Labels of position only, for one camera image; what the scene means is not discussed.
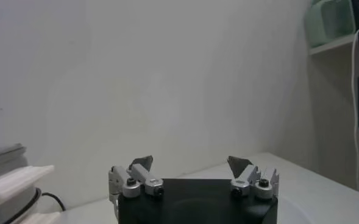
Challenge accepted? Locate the thin white cable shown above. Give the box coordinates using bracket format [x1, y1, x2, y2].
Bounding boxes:
[351, 29, 359, 191]

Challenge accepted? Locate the perforated steel steamer basket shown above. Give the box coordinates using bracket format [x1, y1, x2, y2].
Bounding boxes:
[0, 143, 55, 214]

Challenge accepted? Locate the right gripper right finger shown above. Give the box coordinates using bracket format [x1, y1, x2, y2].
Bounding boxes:
[227, 155, 280, 200]

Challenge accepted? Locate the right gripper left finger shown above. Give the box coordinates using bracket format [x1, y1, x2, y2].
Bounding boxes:
[107, 155, 165, 203]

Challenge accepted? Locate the white shelf board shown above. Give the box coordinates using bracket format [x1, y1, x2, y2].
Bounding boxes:
[308, 29, 359, 56]

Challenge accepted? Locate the black cooker power cord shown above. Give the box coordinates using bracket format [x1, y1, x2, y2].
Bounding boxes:
[41, 192, 66, 211]

